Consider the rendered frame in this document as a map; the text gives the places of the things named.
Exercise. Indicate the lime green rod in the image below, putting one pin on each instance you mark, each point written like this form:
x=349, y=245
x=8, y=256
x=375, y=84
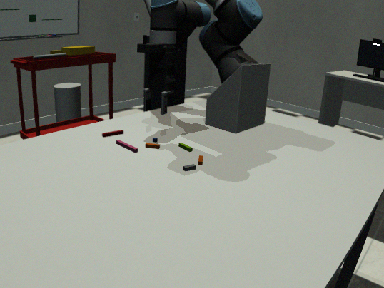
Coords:
x=185, y=147

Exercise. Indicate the red rod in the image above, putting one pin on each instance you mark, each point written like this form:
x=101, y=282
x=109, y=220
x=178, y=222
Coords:
x=118, y=132

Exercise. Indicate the pink rod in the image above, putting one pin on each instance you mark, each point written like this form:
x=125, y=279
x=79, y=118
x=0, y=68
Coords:
x=127, y=146

